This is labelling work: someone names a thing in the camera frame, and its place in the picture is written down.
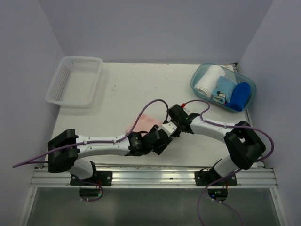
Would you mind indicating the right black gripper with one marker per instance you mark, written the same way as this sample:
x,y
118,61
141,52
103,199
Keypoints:
x,y
177,133

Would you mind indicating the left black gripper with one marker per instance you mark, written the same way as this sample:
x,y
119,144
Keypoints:
x,y
159,150

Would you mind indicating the pink towel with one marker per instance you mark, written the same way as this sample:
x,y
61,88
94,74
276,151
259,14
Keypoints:
x,y
145,123

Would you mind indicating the white plastic basket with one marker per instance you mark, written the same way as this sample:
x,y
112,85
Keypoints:
x,y
74,82

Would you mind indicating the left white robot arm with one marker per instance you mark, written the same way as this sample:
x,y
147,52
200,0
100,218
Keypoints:
x,y
67,151

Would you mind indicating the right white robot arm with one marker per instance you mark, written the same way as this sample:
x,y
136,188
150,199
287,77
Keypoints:
x,y
243,144

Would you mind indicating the white rolled towel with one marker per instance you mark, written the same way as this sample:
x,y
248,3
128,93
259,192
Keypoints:
x,y
205,80

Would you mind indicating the teal transparent plastic tub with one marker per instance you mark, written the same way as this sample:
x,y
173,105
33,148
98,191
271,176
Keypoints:
x,y
236,77

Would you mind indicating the light blue cartoon towel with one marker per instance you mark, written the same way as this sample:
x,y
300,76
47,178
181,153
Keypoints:
x,y
223,90

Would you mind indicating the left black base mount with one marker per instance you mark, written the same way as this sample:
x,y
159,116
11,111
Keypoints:
x,y
102,178

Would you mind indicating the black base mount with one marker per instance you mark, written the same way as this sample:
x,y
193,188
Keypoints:
x,y
102,178
204,177

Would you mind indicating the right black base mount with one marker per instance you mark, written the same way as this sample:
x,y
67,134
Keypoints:
x,y
204,177

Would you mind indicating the aluminium rail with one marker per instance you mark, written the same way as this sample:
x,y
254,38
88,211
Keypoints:
x,y
128,176

